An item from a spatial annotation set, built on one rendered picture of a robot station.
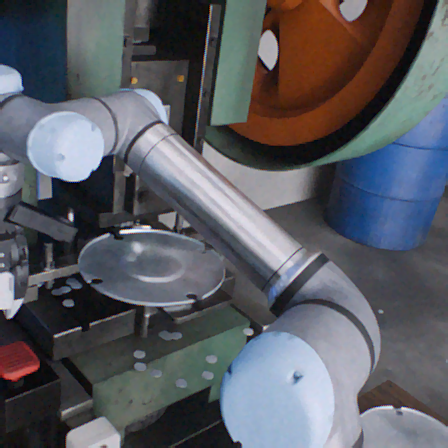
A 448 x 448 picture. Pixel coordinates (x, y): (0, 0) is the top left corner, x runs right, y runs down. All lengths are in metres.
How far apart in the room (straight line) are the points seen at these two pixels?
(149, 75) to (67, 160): 0.44
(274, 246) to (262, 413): 0.21
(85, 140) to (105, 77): 0.30
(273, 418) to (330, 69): 0.86
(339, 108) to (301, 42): 0.19
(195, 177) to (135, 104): 0.13
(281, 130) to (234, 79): 0.22
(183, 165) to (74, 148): 0.14
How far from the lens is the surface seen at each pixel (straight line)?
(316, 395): 0.56
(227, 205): 0.73
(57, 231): 0.89
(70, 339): 1.16
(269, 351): 0.58
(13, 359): 1.00
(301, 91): 1.34
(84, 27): 0.96
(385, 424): 1.62
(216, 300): 1.13
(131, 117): 0.79
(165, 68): 1.11
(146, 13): 1.11
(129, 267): 1.18
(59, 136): 0.69
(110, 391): 1.16
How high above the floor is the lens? 1.39
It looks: 29 degrees down
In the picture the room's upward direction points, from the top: 9 degrees clockwise
